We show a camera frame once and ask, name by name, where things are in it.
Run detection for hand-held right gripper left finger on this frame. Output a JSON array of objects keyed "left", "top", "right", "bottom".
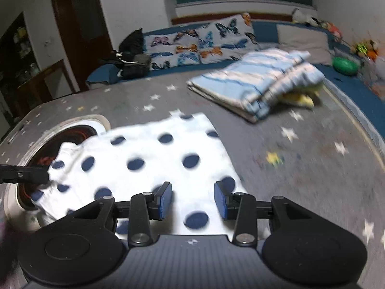
[{"left": 72, "top": 181, "right": 174, "bottom": 248}]

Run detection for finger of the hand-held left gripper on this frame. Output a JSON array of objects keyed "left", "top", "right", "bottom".
[{"left": 0, "top": 164, "right": 50, "bottom": 185}]

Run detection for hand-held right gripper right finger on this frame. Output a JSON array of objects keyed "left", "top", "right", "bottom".
[{"left": 214, "top": 181, "right": 313, "bottom": 247}]

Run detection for white polka dot garment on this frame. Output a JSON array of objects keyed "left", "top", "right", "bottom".
[{"left": 36, "top": 113, "right": 271, "bottom": 238}]

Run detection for black bag and clothes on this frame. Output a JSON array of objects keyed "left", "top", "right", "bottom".
[{"left": 101, "top": 28, "right": 145, "bottom": 67}]

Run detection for dark wooden cabinet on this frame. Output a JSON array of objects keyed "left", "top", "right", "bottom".
[{"left": 0, "top": 11, "right": 74, "bottom": 127}]

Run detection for folded blue striped blanket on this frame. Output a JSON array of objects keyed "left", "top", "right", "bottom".
[{"left": 186, "top": 49, "right": 325, "bottom": 123}]

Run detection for folded yellow cloth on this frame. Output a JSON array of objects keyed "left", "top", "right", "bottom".
[{"left": 278, "top": 86, "right": 322, "bottom": 109}]

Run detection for olive green bag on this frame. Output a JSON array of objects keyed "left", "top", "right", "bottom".
[{"left": 120, "top": 53, "right": 151, "bottom": 80}]

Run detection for butterfly print pillow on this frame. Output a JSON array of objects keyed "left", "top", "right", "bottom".
[
  {"left": 143, "top": 28, "right": 200, "bottom": 70},
  {"left": 197, "top": 12, "right": 259, "bottom": 64}
]

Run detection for brown wooden door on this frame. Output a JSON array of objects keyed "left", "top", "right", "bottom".
[{"left": 50, "top": 0, "right": 113, "bottom": 94}]

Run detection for blue sofa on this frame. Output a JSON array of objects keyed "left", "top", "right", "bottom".
[{"left": 86, "top": 20, "right": 385, "bottom": 139}]

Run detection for grey pillow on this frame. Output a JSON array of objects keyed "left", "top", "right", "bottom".
[{"left": 276, "top": 24, "right": 333, "bottom": 65}]

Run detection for green ball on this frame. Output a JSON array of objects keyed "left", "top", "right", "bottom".
[{"left": 332, "top": 57, "right": 359, "bottom": 75}]

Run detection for clear plastic toy box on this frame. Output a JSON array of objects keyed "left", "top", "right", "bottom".
[{"left": 359, "top": 56, "right": 385, "bottom": 100}]

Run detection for white and black plush toy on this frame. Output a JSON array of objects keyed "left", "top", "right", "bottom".
[{"left": 291, "top": 7, "right": 321, "bottom": 27}]

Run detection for pink plush toy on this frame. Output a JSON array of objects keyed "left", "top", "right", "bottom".
[{"left": 320, "top": 21, "right": 342, "bottom": 39}]

